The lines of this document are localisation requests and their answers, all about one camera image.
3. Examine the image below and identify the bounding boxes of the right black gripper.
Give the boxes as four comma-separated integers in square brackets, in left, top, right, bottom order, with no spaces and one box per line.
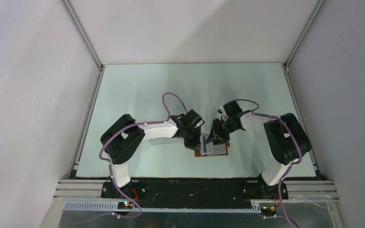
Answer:
[205,118,238,146]

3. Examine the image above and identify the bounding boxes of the brown leather card holder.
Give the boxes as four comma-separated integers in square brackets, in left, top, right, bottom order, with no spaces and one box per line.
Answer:
[194,142,230,157]

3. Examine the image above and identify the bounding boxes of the clear plastic card box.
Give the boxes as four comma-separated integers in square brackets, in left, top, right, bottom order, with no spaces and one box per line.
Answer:
[149,138,184,145]

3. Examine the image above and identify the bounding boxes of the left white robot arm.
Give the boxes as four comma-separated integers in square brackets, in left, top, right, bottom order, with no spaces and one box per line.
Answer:
[99,109,205,198]

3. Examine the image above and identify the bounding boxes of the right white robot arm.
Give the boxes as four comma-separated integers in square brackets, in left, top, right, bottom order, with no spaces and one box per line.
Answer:
[206,99,312,199]

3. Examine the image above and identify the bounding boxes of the right circuit board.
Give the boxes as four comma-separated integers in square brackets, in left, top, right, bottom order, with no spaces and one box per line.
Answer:
[260,206,279,214]

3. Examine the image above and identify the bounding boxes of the circuit board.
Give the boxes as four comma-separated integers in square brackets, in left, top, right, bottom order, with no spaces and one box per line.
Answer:
[117,201,134,209]
[260,206,279,214]

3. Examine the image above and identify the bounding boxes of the left circuit board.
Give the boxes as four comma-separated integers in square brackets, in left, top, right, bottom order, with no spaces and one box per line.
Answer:
[117,201,134,209]

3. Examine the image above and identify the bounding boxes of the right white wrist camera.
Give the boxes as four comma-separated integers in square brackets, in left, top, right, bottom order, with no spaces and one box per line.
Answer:
[217,106,227,119]

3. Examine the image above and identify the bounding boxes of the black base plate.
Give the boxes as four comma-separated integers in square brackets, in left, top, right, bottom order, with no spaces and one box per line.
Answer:
[101,178,288,209]

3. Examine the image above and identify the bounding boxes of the aluminium frame rail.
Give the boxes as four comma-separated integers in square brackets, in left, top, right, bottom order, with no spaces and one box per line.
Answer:
[54,179,341,213]

